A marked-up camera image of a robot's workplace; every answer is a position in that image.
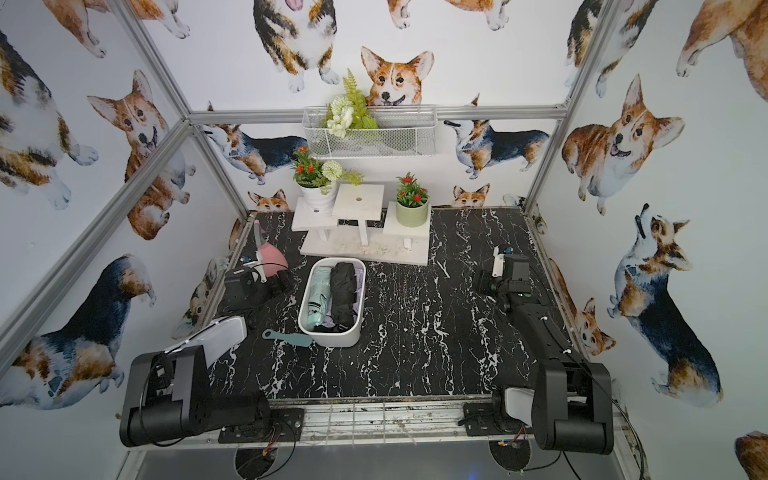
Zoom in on pink bulb squeeze bottle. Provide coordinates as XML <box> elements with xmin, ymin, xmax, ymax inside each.
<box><xmin>253</xmin><ymin>219</ymin><xmax>289</xmax><ymax>279</ymax></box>

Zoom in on teal plastic scraper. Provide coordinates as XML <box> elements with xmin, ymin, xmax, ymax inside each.
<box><xmin>262</xmin><ymin>329</ymin><xmax>314</xmax><ymax>348</ymax></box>

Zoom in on white marble display stand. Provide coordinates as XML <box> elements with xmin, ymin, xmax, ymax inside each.
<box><xmin>291</xmin><ymin>184</ymin><xmax>432</xmax><ymax>266</ymax></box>

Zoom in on green fern white flowers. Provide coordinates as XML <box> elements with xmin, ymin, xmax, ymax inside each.
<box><xmin>321</xmin><ymin>70</ymin><xmax>378</xmax><ymax>139</ymax></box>

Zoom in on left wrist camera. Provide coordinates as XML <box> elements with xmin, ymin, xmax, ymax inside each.
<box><xmin>240</xmin><ymin>251</ymin><xmax>268</xmax><ymax>283</ymax></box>

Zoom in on purple umbrella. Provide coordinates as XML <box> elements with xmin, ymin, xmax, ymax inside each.
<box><xmin>352</xmin><ymin>268</ymin><xmax>364</xmax><ymax>322</ymax></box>

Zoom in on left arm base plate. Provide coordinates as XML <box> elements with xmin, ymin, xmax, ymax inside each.
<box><xmin>218</xmin><ymin>408</ymin><xmax>305</xmax><ymax>444</ymax></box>

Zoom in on green pot red flowers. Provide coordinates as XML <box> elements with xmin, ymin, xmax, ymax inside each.
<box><xmin>396</xmin><ymin>172</ymin><xmax>429</xmax><ymax>228</ymax></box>

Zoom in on white wire wall basket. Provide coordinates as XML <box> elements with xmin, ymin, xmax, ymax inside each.
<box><xmin>302</xmin><ymin>105</ymin><xmax>438</xmax><ymax>159</ymax></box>

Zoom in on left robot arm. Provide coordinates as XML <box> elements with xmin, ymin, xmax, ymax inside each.
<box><xmin>119</xmin><ymin>312</ymin><xmax>273</xmax><ymax>447</ymax></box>

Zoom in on black umbrella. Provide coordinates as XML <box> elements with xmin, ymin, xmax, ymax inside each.
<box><xmin>331</xmin><ymin>262</ymin><xmax>356</xmax><ymax>333</ymax></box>

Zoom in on white plastic storage box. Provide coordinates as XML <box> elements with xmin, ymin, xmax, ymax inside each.
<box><xmin>298</xmin><ymin>258</ymin><xmax>366</xmax><ymax>348</ymax></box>

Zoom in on white pot red flowers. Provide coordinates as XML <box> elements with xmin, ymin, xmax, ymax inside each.
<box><xmin>293</xmin><ymin>146</ymin><xmax>364</xmax><ymax>213</ymax></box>

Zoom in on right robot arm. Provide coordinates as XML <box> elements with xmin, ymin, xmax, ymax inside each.
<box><xmin>458</xmin><ymin>250</ymin><xmax>622</xmax><ymax>456</ymax></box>

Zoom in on mint green umbrella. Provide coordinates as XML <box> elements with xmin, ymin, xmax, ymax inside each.
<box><xmin>305</xmin><ymin>266</ymin><xmax>332</xmax><ymax>331</ymax></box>

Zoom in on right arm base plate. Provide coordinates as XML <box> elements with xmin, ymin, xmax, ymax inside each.
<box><xmin>458</xmin><ymin>397</ymin><xmax>551</xmax><ymax>439</ymax></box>

